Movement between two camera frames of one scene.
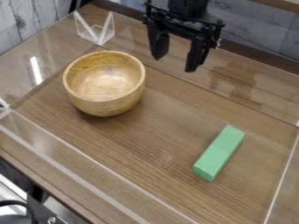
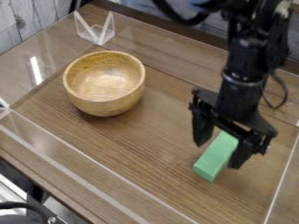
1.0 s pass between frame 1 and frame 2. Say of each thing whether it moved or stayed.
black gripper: moved
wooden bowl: stayed
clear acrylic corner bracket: stayed
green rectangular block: stayed
